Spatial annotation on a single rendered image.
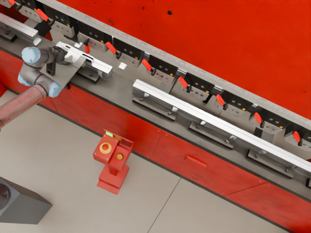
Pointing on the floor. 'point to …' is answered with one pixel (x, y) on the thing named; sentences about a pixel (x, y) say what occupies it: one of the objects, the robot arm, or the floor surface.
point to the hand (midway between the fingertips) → (66, 60)
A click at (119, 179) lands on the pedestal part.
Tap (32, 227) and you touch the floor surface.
